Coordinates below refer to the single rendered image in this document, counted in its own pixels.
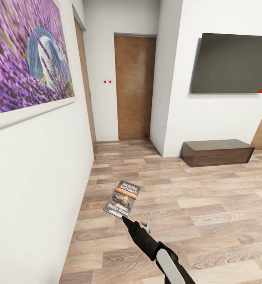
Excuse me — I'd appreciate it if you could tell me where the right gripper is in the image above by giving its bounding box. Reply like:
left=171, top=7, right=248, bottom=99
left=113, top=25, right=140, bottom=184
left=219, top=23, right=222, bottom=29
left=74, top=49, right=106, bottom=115
left=122, top=216, right=152, bottom=252

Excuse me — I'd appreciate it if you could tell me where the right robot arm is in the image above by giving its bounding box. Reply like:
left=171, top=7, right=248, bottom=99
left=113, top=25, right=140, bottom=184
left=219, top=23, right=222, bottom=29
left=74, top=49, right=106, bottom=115
left=122, top=216, right=196, bottom=284

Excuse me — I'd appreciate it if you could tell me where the hardback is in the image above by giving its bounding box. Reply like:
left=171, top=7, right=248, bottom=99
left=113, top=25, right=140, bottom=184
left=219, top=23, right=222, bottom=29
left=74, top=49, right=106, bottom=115
left=103, top=180, right=141, bottom=220

